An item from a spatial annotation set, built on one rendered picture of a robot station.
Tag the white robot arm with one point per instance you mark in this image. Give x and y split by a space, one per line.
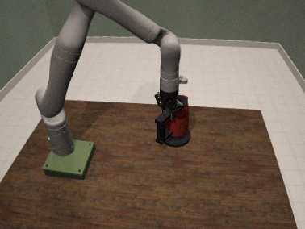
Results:
67 51

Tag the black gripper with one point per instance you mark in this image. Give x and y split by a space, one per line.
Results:
169 99

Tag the red kettle with black handle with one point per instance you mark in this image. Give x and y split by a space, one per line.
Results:
175 128

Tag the black round kettle base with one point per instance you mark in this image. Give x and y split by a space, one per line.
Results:
178 142

